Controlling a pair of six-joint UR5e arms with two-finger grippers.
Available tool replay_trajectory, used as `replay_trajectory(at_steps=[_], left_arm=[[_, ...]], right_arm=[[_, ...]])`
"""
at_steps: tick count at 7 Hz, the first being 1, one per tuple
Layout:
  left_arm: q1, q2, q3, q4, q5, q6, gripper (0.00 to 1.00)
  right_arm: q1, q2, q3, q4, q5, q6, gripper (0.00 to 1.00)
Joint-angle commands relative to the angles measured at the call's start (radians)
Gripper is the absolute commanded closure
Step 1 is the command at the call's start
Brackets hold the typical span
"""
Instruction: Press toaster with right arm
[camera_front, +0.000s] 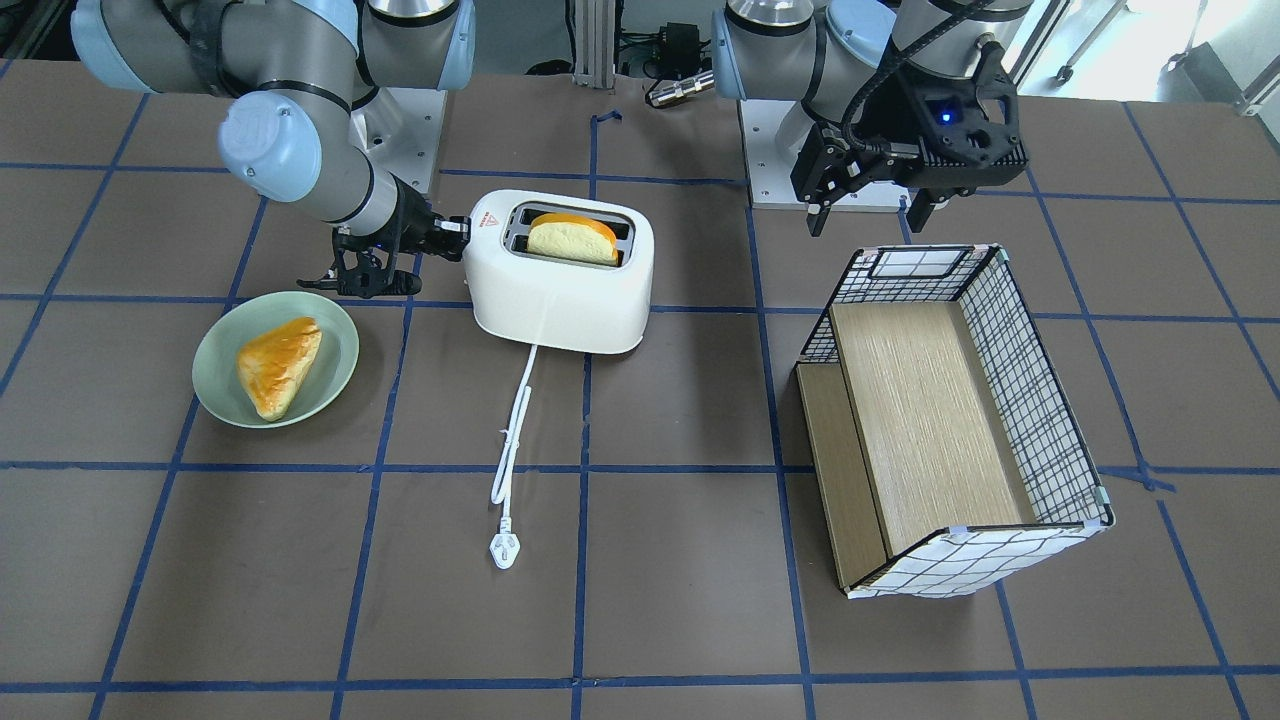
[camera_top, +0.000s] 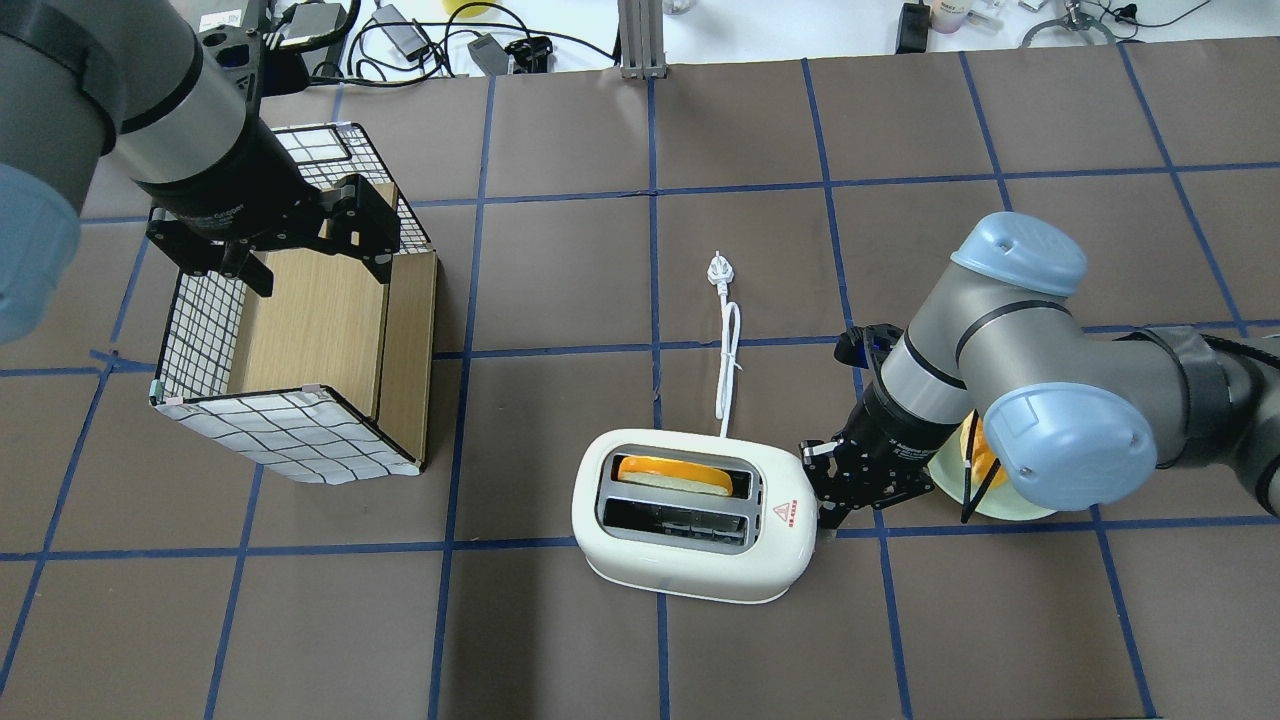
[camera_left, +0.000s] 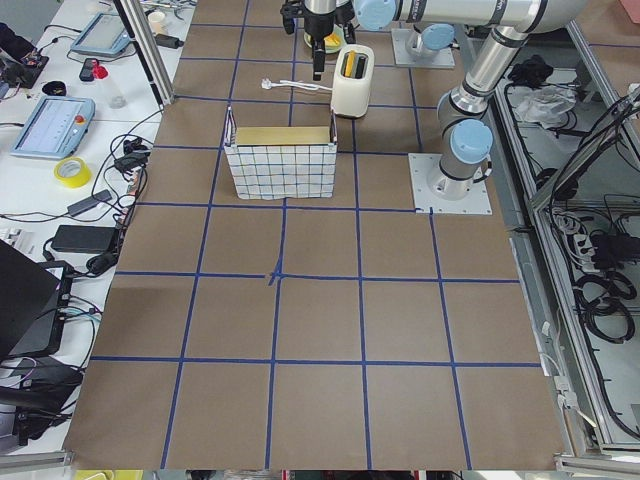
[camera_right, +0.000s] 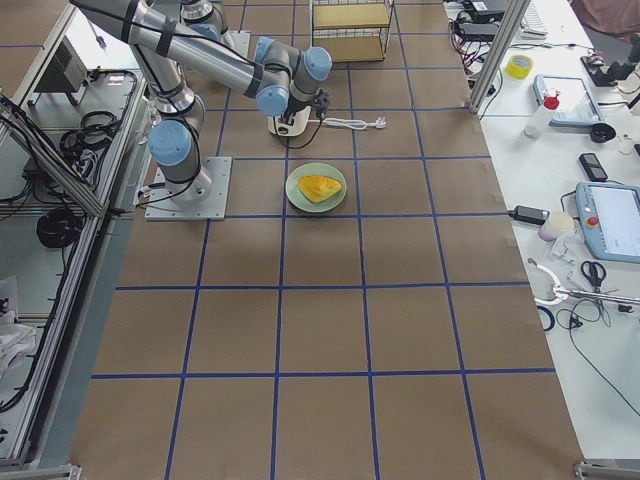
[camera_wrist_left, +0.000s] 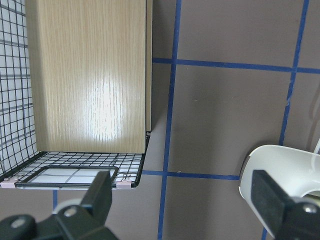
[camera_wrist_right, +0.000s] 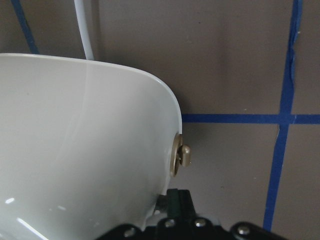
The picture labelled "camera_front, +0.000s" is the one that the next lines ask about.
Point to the aluminium frame post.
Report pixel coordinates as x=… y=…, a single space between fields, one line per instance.
x=594 y=27

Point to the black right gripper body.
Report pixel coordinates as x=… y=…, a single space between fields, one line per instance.
x=414 y=228

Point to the white two-slot toaster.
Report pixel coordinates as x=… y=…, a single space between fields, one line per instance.
x=554 y=302

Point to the green round plate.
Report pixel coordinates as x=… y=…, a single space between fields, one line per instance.
x=214 y=368

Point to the golden pastry on plate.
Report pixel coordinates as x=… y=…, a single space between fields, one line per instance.
x=272 y=367

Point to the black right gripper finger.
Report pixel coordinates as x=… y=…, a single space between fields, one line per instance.
x=449 y=237

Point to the bread slice in toaster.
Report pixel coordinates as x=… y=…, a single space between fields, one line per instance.
x=572 y=237

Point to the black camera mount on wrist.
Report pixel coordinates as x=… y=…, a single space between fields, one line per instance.
x=365 y=267

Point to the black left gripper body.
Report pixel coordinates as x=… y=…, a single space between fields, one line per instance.
x=899 y=111

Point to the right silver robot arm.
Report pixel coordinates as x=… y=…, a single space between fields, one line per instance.
x=294 y=72

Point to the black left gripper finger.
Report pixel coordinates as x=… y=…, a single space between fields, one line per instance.
x=817 y=214
x=922 y=207

